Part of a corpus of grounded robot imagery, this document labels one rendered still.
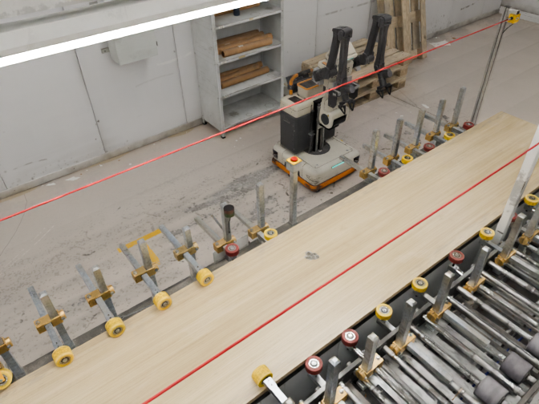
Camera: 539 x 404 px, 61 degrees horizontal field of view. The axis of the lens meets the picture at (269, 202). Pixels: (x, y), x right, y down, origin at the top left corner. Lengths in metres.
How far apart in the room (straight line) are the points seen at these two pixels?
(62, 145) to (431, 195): 3.54
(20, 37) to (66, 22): 0.13
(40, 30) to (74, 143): 3.69
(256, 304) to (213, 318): 0.22
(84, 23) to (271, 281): 1.57
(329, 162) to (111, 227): 2.09
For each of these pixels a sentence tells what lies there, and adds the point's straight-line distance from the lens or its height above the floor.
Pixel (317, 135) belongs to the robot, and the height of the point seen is 0.46.
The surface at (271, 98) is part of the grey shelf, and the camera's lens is 5.83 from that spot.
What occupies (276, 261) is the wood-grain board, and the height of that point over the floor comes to 0.90.
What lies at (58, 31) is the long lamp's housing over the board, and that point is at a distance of 1.44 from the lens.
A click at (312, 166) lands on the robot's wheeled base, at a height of 0.28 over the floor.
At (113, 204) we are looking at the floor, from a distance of 4.61.
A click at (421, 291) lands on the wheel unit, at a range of 2.56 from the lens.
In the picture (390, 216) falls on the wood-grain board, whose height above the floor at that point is 0.90.
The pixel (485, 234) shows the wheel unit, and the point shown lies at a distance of 2.96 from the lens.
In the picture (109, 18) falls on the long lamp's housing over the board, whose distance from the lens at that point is 1.48.
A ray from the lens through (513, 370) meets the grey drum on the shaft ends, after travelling 2.50.
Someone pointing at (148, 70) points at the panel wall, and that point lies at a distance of 5.09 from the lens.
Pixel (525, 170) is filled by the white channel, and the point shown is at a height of 1.33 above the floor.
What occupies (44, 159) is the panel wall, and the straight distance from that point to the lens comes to 5.06.
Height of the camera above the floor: 2.78
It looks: 40 degrees down
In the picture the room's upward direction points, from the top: 1 degrees counter-clockwise
